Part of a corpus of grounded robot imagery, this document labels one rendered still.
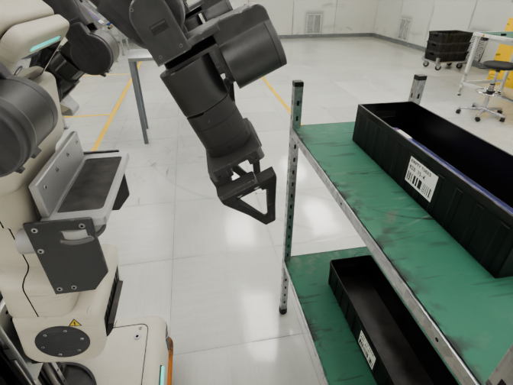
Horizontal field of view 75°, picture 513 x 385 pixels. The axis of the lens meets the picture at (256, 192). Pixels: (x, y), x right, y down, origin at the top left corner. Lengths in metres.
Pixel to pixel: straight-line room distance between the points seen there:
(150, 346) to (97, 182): 0.78
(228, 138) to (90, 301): 0.53
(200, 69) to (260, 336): 1.41
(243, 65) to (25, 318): 0.65
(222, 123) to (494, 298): 0.49
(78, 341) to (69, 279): 0.20
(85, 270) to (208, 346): 1.04
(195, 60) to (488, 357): 0.51
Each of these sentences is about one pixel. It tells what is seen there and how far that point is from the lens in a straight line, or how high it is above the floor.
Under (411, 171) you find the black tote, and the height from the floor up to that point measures 1.00.
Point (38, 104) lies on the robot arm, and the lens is 0.44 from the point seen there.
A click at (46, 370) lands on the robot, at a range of 1.16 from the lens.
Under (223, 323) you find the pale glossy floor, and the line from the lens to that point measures 1.69.
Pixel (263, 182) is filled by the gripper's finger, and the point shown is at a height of 1.18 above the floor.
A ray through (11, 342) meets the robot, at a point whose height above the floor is 0.71.
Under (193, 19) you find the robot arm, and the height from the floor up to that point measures 1.29.
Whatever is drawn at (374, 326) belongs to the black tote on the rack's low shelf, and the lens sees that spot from 1.29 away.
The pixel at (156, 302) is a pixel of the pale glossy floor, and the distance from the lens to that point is 1.83.
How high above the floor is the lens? 1.36
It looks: 33 degrees down
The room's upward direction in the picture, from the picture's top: straight up
